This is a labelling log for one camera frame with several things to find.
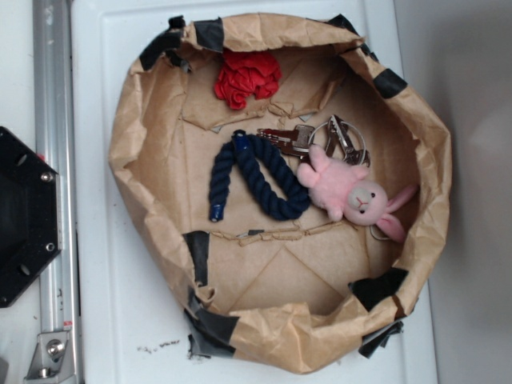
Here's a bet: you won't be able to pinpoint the brown paper bag bin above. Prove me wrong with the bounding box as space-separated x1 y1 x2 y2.
109 13 452 374

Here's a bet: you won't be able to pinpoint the red crumpled cloth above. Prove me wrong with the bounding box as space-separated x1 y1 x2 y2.
214 50 282 110

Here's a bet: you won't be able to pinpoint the white tray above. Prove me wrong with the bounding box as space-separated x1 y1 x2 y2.
71 1 438 383

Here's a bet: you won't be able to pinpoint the dark blue twisted rope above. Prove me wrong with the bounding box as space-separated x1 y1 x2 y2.
208 129 311 223

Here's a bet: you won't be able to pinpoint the pink plush bunny keychain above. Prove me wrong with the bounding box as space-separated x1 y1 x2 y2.
297 145 419 243

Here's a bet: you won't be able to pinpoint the silver keys on ring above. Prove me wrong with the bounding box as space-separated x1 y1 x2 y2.
257 115 370 167

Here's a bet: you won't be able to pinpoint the aluminium extrusion rail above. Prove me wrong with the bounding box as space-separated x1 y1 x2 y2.
30 0 84 384

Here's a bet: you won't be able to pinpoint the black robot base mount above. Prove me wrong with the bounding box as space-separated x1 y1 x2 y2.
1 126 60 308

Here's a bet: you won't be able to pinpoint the silver corner bracket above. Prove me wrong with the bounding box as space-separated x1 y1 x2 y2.
23 330 74 383

